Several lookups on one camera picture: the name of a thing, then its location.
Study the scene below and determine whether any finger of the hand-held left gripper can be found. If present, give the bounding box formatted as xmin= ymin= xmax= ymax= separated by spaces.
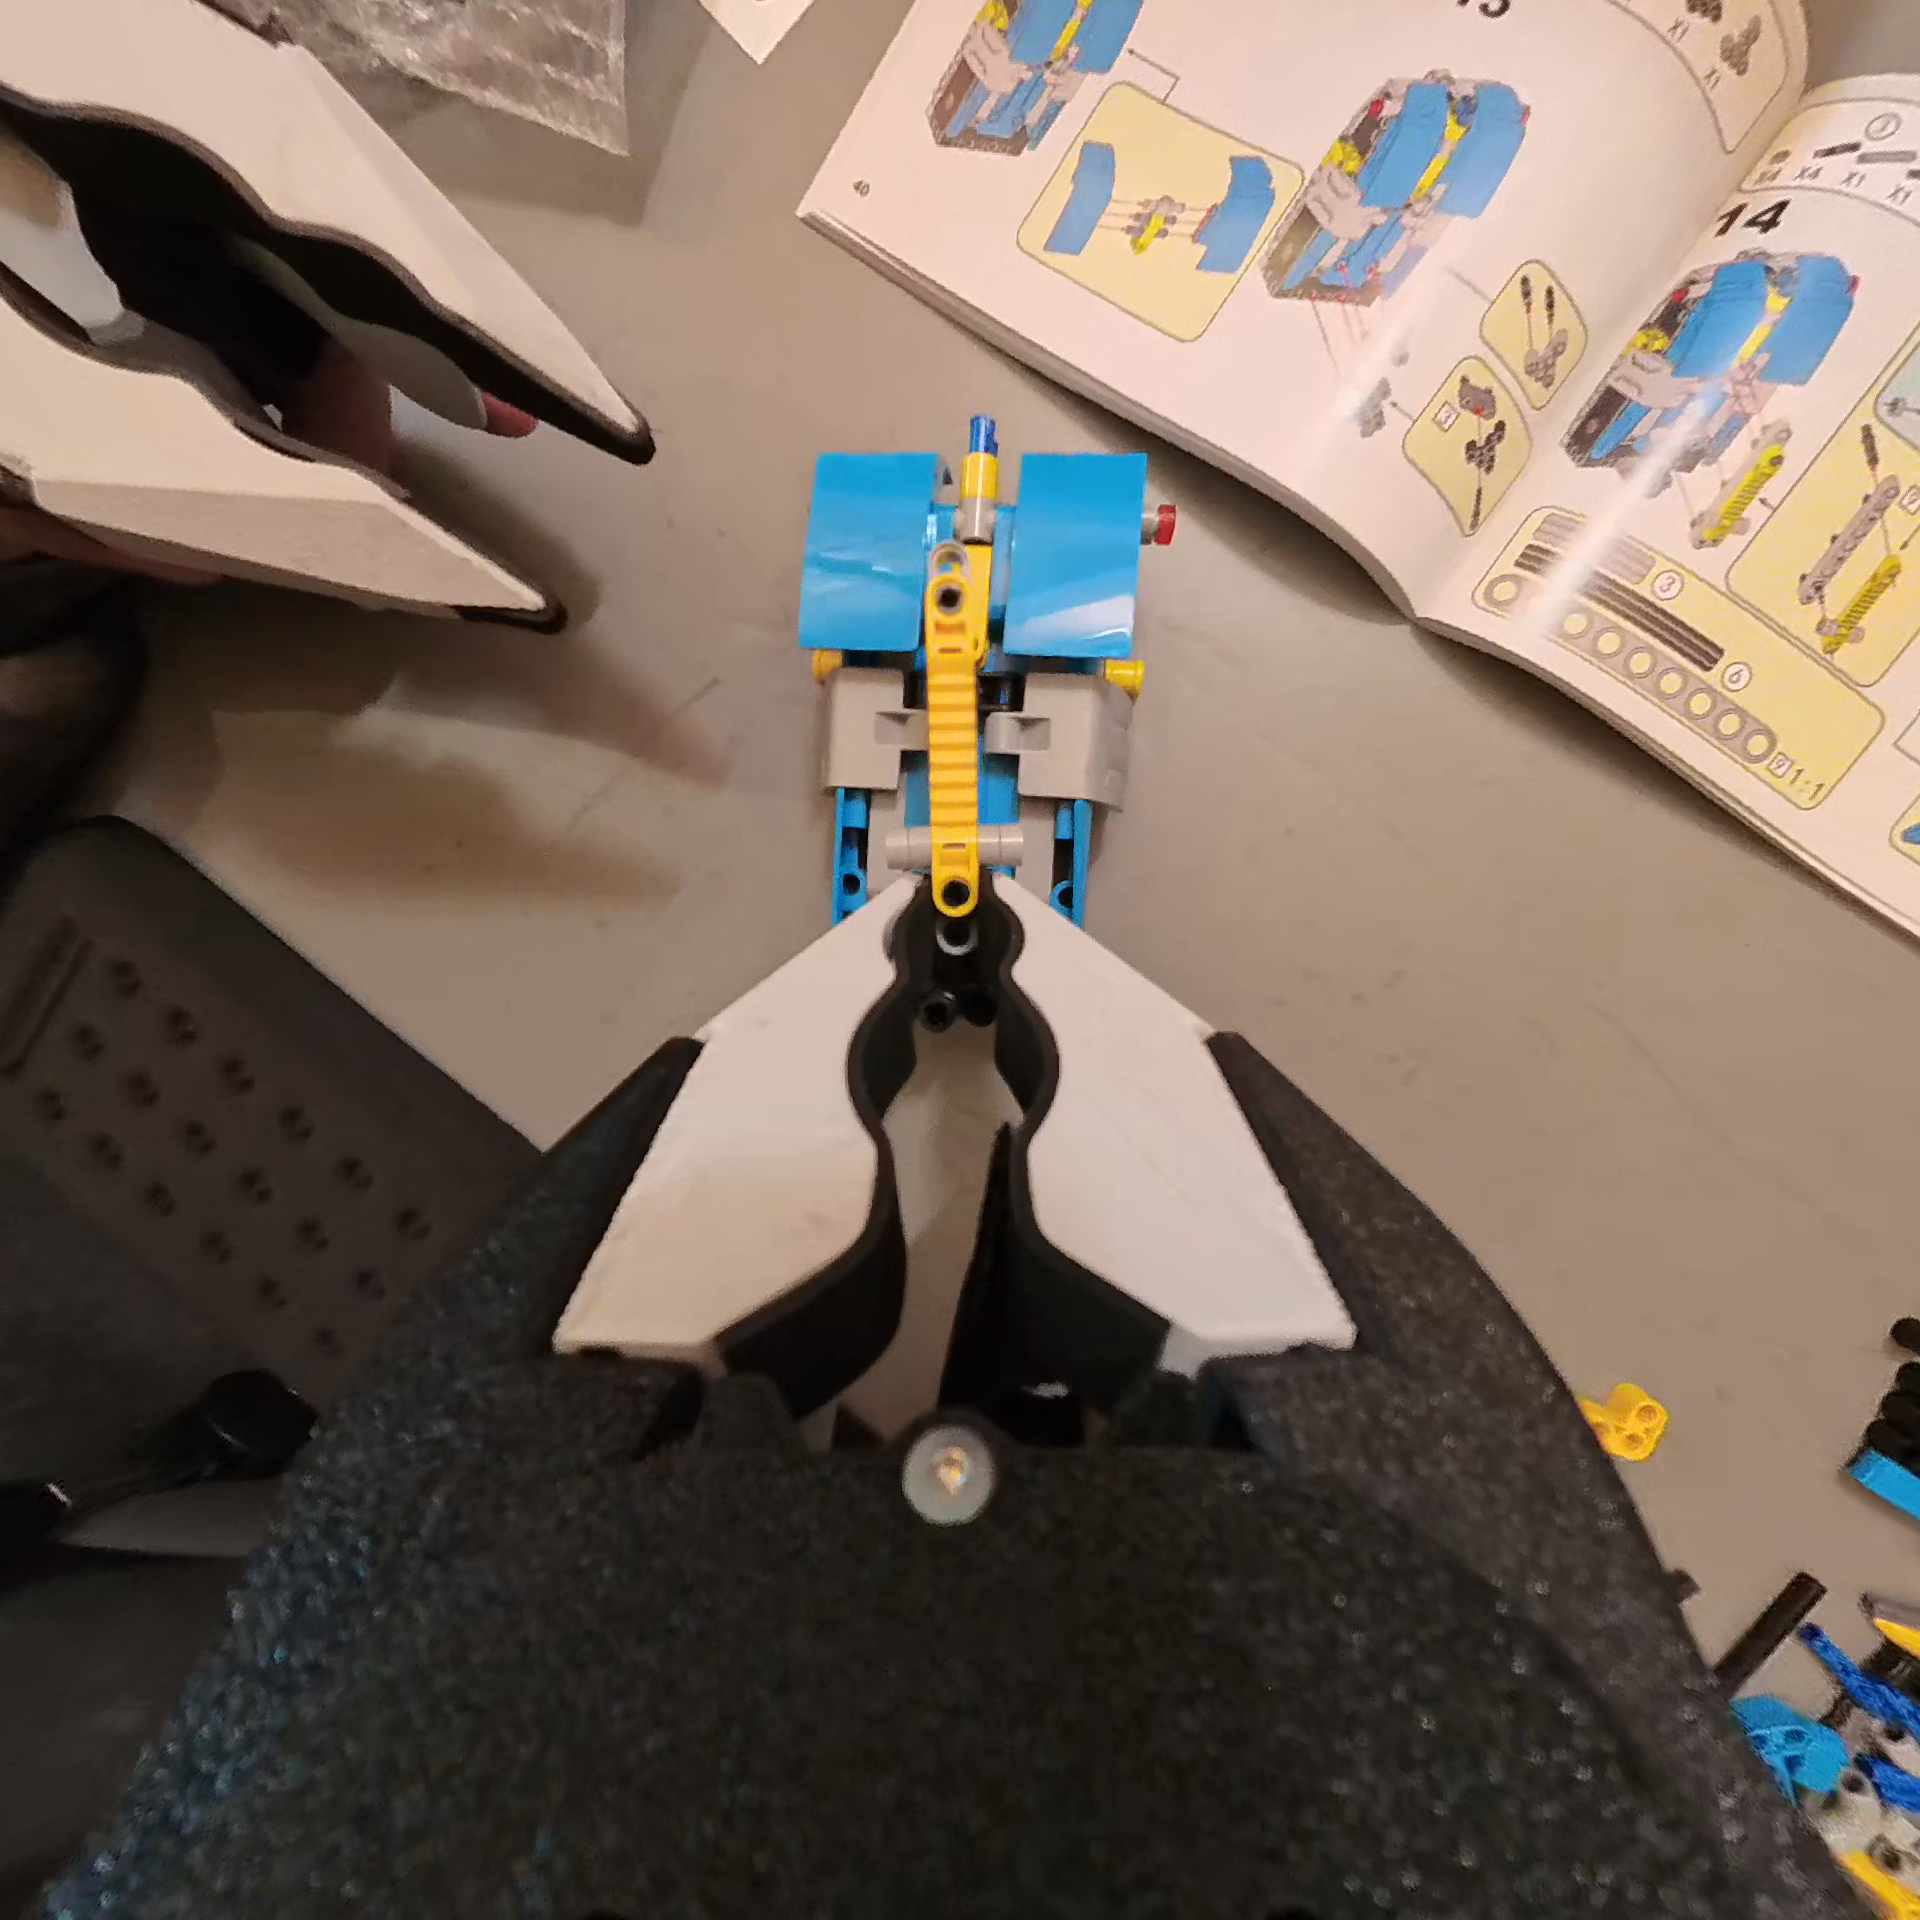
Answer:
xmin=0 ymin=292 xmax=573 ymax=634
xmin=0 ymin=0 xmax=659 ymax=467

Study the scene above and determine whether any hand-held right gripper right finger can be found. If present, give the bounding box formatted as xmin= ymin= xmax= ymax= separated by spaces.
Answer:
xmin=991 ymin=873 xmax=1359 ymax=1377

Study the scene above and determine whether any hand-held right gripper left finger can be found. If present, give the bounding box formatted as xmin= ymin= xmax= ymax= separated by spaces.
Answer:
xmin=553 ymin=877 xmax=925 ymax=1377

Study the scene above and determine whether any yellow toothed rack piece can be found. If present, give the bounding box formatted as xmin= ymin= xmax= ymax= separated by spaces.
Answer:
xmin=885 ymin=540 xmax=1031 ymax=921

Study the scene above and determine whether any blue brick vehicle model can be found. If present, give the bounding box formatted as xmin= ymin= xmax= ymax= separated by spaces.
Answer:
xmin=803 ymin=412 xmax=1182 ymax=1039

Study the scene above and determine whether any pile of brick pieces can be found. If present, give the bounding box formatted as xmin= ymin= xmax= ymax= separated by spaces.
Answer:
xmin=1711 ymin=1309 xmax=1920 ymax=1920

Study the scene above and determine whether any person's left forearm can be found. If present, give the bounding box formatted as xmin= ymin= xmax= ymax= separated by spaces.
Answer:
xmin=0 ymin=576 xmax=160 ymax=902

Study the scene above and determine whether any grey desk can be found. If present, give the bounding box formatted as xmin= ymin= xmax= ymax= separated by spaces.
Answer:
xmin=107 ymin=0 xmax=1920 ymax=1772

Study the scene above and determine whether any person's left hand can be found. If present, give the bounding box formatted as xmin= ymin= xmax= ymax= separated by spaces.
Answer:
xmin=0 ymin=337 xmax=546 ymax=591

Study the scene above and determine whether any crumpled clear plastic bag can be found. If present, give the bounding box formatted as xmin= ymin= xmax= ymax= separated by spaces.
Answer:
xmin=245 ymin=0 xmax=634 ymax=159

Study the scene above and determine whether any yellow angled brick piece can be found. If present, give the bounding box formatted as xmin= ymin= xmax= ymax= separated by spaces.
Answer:
xmin=1576 ymin=1380 xmax=1671 ymax=1466

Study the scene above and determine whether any black dimpled edge pad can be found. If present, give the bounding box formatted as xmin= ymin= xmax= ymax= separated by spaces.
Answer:
xmin=0 ymin=817 xmax=546 ymax=1444

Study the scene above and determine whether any building instruction booklet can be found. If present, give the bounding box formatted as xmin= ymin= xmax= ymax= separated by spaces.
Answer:
xmin=796 ymin=0 xmax=1920 ymax=943

